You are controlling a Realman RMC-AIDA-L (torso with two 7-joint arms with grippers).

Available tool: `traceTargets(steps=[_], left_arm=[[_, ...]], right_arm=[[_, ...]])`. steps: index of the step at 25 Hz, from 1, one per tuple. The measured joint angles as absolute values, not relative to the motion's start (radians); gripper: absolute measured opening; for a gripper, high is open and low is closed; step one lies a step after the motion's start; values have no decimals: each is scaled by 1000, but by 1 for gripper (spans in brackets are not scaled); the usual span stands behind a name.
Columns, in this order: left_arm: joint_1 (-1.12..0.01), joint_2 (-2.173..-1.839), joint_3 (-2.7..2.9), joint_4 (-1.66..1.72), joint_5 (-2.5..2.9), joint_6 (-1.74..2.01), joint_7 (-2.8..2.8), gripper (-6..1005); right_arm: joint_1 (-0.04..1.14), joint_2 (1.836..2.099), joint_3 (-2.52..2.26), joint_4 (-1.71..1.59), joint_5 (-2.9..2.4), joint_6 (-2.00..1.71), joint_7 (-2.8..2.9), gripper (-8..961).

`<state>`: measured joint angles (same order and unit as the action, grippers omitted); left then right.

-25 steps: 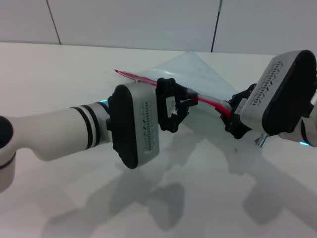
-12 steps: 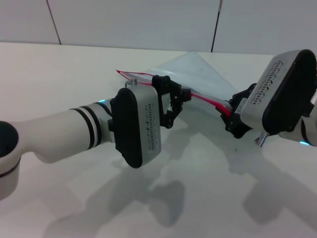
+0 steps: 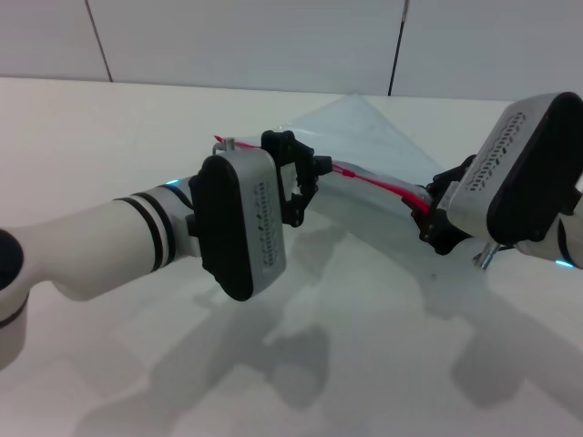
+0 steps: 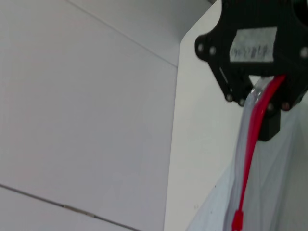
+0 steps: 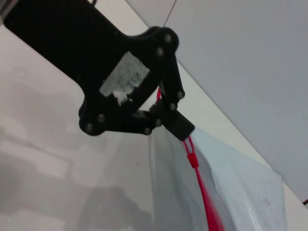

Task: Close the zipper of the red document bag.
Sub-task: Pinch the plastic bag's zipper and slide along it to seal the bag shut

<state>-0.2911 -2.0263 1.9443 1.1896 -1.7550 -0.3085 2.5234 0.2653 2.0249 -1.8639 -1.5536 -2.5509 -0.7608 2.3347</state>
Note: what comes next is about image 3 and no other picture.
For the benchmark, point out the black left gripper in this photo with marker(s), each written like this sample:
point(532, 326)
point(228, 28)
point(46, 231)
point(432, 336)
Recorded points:
point(291, 205)

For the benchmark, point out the red zipper slider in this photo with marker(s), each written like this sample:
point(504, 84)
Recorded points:
point(348, 173)

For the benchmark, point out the clear document bag red zipper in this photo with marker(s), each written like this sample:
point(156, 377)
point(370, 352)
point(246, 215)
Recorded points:
point(373, 141)

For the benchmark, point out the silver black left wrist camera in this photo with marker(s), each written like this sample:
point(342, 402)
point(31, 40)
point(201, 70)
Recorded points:
point(232, 227)

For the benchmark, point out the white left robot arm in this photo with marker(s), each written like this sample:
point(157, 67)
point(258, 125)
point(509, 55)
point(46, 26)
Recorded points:
point(91, 241)

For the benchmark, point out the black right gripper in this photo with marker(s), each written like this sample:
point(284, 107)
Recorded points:
point(437, 236)

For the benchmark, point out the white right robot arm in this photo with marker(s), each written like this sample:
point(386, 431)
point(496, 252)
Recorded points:
point(575, 246)

